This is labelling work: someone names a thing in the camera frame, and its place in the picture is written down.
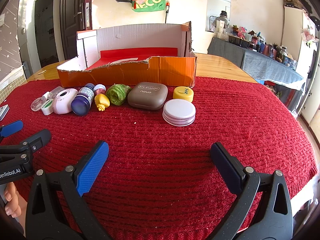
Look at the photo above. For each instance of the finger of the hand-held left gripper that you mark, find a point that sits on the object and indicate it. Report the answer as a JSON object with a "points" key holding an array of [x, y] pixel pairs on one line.
{"points": [[12, 127], [37, 138]]}

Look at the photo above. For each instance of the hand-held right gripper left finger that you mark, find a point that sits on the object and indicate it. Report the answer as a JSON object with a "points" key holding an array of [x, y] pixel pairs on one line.
{"points": [[92, 167]]}

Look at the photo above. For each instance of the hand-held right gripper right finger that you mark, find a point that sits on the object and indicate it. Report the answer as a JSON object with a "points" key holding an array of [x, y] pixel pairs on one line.
{"points": [[225, 165]]}

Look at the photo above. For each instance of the white green Cestbon cap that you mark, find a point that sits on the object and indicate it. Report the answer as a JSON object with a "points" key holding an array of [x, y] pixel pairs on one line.
{"points": [[46, 106]]}

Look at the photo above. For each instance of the clear plastic case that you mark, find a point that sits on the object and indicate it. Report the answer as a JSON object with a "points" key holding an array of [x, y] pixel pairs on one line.
{"points": [[37, 103]]}

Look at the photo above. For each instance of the pink white round device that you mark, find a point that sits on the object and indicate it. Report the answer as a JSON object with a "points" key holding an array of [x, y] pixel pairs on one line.
{"points": [[63, 101]]}

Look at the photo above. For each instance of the small clear bottle white cap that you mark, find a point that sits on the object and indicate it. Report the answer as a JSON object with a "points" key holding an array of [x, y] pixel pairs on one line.
{"points": [[53, 92]]}

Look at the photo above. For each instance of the dark blue bottle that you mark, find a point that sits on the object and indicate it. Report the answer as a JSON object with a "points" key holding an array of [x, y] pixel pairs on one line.
{"points": [[81, 102]]}

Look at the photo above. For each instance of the white round jar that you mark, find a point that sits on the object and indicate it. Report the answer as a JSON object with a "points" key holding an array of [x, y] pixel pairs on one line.
{"points": [[179, 111]]}

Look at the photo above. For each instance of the green fuzzy scrunchie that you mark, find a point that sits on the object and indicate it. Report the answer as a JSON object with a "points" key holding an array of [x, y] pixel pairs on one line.
{"points": [[117, 94]]}

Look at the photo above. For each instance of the yellow round jar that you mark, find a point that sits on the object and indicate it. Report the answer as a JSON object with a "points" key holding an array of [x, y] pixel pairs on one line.
{"points": [[183, 93]]}

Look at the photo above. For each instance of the brown eyeshadow case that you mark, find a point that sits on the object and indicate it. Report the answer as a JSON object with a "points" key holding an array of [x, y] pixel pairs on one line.
{"points": [[147, 96]]}

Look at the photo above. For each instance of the orange cardboard box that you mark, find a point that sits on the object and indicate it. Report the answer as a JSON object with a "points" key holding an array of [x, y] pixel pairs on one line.
{"points": [[162, 67]]}

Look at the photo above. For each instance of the person's left hand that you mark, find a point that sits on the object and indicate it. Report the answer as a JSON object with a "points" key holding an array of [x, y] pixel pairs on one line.
{"points": [[16, 207]]}

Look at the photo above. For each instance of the small white grey device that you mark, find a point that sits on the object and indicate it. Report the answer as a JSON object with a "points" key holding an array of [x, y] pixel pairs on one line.
{"points": [[3, 112]]}

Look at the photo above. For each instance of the red knitted mat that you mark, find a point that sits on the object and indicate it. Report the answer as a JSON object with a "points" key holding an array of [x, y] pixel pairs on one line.
{"points": [[162, 135]]}

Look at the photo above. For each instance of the grey cloth covered table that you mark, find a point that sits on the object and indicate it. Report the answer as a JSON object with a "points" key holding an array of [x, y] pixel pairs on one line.
{"points": [[262, 62]]}

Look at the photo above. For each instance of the black ribbed basket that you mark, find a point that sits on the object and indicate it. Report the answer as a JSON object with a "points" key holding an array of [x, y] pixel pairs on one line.
{"points": [[238, 41]]}

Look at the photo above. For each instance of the dark wooden door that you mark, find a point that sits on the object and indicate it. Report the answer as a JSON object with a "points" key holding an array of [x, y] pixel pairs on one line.
{"points": [[72, 17]]}

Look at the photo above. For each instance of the row of bottles and jars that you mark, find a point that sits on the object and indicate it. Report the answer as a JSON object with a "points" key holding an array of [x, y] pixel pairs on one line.
{"points": [[265, 43]]}

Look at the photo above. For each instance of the white cabinet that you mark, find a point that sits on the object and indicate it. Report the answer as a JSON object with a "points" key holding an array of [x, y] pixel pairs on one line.
{"points": [[292, 30]]}

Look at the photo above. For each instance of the leopard print bag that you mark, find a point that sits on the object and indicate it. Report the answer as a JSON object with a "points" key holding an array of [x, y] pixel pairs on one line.
{"points": [[292, 0]]}

